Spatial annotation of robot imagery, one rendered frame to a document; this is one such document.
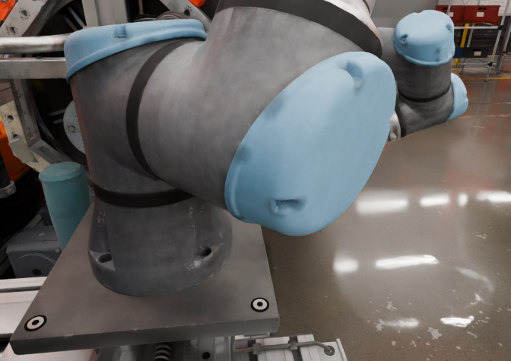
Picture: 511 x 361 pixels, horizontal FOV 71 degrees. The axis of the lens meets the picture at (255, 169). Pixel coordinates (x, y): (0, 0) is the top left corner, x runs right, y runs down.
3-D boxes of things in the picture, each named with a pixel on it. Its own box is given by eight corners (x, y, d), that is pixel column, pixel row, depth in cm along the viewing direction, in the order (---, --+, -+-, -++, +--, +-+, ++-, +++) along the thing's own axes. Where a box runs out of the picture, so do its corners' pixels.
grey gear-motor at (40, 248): (121, 248, 156) (107, 177, 141) (83, 327, 118) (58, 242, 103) (79, 248, 156) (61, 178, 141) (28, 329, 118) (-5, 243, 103)
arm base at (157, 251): (236, 289, 33) (233, 199, 29) (68, 303, 32) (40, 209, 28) (230, 207, 47) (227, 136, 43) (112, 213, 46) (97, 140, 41)
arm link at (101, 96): (164, 136, 43) (150, 14, 37) (249, 165, 35) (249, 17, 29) (64, 169, 34) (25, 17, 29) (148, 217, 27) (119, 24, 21)
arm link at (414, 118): (447, 57, 57) (444, 95, 64) (380, 83, 59) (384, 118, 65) (474, 86, 52) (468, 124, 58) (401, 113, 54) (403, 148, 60)
